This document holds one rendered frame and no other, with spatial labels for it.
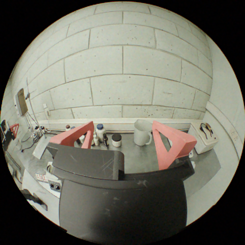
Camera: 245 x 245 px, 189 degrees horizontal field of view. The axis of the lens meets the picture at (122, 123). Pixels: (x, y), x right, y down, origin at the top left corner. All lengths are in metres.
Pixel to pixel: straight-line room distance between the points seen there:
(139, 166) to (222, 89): 1.11
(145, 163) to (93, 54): 0.78
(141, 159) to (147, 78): 0.53
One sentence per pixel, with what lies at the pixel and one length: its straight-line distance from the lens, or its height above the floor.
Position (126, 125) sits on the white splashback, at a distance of 0.67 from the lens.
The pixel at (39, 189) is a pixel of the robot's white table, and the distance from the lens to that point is 0.80.
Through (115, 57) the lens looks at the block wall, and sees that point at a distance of 0.59.
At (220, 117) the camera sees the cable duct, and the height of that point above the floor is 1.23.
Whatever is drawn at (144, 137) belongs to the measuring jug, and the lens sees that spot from 0.55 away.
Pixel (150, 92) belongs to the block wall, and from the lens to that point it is 0.63.
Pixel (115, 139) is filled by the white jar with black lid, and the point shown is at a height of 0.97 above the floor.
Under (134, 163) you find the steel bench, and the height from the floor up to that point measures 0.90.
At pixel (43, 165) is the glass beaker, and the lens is 0.56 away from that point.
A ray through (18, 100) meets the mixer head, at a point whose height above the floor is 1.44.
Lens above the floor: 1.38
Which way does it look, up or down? 36 degrees down
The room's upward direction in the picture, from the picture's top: straight up
